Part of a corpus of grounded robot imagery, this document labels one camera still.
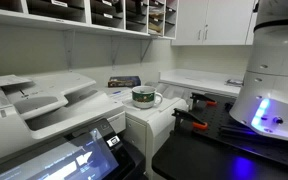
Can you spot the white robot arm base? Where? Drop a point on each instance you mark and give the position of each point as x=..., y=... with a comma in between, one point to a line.
x=262, y=103

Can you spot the white instruction sheet with QR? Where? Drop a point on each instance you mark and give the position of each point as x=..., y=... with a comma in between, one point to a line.
x=124, y=96

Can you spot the dark book on counter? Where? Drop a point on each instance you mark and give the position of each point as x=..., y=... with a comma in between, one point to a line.
x=124, y=81

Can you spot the far black orange clamp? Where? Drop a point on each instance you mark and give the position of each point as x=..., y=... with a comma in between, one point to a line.
x=200, y=97

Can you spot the black orange clamp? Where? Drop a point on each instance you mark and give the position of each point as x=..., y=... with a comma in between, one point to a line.
x=200, y=97
x=182, y=115

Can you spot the near black orange clamp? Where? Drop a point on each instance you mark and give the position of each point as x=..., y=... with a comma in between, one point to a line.
x=182, y=115

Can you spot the black perforated mounting board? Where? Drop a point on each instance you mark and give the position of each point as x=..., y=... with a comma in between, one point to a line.
x=222, y=128

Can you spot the copier black touch screen panel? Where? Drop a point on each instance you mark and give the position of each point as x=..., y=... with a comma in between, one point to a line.
x=92, y=151

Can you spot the small dark item on counter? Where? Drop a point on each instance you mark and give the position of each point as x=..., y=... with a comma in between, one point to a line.
x=234, y=82

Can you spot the large white office copier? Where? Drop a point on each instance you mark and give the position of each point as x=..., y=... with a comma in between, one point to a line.
x=35, y=109

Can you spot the white wall mail sorter shelf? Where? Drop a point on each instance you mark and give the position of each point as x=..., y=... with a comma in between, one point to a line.
x=133, y=18

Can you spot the white upper wall cabinet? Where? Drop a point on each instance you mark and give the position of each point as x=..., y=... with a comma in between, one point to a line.
x=213, y=22

